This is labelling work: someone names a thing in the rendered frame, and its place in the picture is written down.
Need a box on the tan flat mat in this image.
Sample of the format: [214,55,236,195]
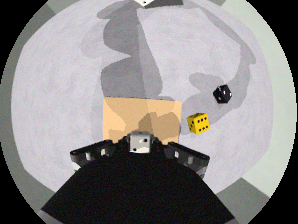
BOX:
[103,97,182,145]

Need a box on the black die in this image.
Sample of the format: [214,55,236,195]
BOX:
[213,84,232,104]

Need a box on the yellow die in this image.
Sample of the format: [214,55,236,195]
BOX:
[187,113,210,135]

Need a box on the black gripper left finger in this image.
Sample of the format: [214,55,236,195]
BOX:
[70,133,131,172]

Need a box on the white die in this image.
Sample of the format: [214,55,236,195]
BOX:
[130,131,151,153]

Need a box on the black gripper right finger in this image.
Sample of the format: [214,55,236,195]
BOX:
[150,134,210,179]

